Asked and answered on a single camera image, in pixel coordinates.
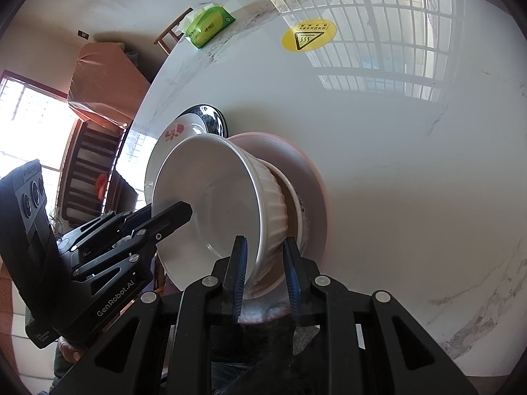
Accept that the yellow round sticker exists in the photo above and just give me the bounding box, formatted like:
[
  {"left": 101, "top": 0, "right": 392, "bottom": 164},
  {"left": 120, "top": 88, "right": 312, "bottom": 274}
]
[{"left": 281, "top": 20, "right": 338, "bottom": 53}]

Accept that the white pink-flower plate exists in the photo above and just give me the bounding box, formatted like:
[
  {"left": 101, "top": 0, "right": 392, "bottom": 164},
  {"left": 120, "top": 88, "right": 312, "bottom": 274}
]
[{"left": 144, "top": 113, "right": 215, "bottom": 206}]

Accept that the blue floral plate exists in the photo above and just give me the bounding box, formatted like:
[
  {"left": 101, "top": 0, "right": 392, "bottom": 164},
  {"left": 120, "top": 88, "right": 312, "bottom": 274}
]
[{"left": 177, "top": 104, "right": 229, "bottom": 137}]

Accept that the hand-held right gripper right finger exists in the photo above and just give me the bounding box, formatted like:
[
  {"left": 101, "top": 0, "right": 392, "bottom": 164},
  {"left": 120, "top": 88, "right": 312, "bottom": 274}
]
[{"left": 283, "top": 236, "right": 480, "bottom": 395}]

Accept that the green tissue pack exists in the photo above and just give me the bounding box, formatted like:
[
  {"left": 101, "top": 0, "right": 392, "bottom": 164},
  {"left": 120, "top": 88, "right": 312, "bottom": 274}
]
[{"left": 183, "top": 3, "right": 236, "bottom": 50}]

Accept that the light wooden chair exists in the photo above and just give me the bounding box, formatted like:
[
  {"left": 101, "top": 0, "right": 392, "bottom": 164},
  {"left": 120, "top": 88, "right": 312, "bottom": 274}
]
[{"left": 153, "top": 7, "right": 194, "bottom": 55}]

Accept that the person's left hand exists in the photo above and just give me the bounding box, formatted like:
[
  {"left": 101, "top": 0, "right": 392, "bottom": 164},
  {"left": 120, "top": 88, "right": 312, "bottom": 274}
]
[{"left": 57, "top": 334, "right": 85, "bottom": 363}]

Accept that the pink bowl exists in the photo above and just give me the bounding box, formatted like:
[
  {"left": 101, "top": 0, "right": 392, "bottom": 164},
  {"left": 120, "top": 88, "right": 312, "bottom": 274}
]
[{"left": 226, "top": 132, "right": 330, "bottom": 324}]

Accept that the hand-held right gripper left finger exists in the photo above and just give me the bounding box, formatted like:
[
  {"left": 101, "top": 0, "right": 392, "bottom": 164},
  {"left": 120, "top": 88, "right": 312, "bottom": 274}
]
[{"left": 51, "top": 235, "right": 250, "bottom": 395}]

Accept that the white ribbed bowl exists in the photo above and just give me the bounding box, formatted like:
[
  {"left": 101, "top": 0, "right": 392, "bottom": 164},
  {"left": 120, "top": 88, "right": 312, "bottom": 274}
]
[{"left": 152, "top": 135, "right": 289, "bottom": 295}]

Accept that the small wood-framed window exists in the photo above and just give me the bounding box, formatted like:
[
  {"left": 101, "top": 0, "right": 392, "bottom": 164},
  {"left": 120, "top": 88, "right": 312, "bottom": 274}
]
[{"left": 0, "top": 70, "right": 83, "bottom": 169}]

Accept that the dark wooden bench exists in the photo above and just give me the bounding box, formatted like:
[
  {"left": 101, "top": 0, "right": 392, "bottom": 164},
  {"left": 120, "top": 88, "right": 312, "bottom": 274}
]
[{"left": 60, "top": 121, "right": 128, "bottom": 227}]

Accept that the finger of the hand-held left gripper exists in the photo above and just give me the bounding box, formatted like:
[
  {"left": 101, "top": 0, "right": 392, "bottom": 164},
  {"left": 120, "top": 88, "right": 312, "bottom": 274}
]
[
  {"left": 72, "top": 201, "right": 193, "bottom": 284},
  {"left": 60, "top": 208, "right": 154, "bottom": 256}
]

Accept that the white blue-striped bowl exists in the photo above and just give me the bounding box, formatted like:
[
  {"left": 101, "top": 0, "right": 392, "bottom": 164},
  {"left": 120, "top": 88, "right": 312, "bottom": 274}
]
[{"left": 247, "top": 160, "right": 309, "bottom": 293}]

